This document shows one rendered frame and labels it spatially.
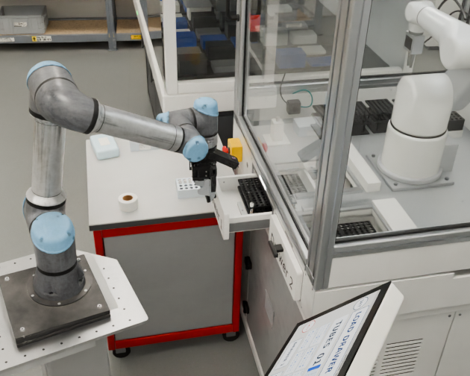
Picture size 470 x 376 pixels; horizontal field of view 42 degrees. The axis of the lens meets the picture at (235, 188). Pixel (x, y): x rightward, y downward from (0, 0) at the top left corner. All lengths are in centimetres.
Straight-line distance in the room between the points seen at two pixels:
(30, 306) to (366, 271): 96
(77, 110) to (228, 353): 151
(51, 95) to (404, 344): 127
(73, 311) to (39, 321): 10
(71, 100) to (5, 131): 297
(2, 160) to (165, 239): 209
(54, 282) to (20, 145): 256
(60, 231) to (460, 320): 123
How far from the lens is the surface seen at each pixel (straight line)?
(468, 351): 218
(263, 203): 205
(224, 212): 195
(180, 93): 276
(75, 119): 159
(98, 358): 207
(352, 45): 131
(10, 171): 407
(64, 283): 186
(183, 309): 257
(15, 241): 347
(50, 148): 177
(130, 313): 187
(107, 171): 250
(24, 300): 191
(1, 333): 190
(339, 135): 140
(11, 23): 588
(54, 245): 177
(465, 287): 192
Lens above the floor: 209
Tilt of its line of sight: 34 degrees down
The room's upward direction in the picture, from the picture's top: 2 degrees clockwise
